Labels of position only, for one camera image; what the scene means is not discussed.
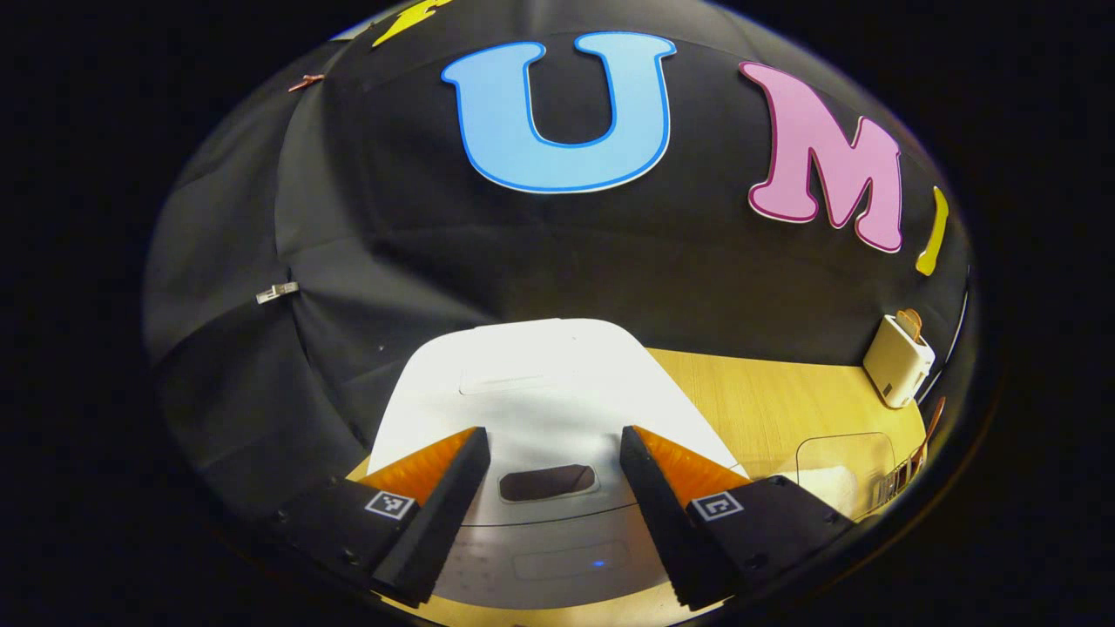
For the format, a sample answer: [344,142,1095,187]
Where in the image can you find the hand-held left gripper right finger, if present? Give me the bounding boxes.
[620,425,859,610]

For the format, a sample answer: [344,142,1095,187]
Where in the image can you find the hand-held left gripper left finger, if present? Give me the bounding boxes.
[270,427,491,609]

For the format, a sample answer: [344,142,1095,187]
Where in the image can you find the black power cable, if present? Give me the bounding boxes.
[922,268,970,403]

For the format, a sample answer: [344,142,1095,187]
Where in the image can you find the brown wooden spoon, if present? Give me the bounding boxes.
[910,396,947,476]

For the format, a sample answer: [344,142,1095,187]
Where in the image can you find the white toaster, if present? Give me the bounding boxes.
[862,313,936,410]

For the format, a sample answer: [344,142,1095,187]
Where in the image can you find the clear plastic box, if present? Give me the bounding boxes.
[794,433,898,523]

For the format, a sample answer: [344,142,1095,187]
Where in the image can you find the white rice cooker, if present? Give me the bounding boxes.
[366,318,750,610]

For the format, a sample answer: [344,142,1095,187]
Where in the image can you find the white rice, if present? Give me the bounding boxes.
[782,466,860,520]

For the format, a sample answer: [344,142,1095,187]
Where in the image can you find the clear chopstick holder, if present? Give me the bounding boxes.
[871,462,925,516]

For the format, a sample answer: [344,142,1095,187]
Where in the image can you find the black backdrop cloth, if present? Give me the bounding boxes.
[144,0,976,523]

